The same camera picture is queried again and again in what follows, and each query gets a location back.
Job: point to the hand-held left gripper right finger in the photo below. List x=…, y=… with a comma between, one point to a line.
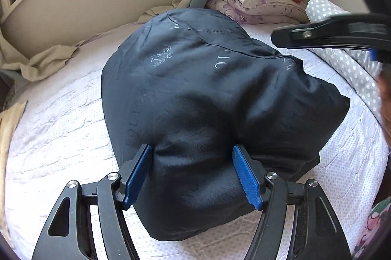
x=247, y=180

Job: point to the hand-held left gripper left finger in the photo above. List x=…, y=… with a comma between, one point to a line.
x=137, y=177

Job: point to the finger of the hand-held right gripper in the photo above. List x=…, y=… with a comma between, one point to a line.
x=320, y=30

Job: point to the dark blue padded jacket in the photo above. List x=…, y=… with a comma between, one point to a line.
x=198, y=95

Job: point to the grey polka dot quilt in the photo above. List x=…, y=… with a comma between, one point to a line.
x=345, y=64

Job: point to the white quilted bed cover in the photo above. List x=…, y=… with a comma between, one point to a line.
x=61, y=125

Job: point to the beige folded blanket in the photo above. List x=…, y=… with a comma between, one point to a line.
x=9, y=131

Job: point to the dark bed frame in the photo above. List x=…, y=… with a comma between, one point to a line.
x=4, y=91

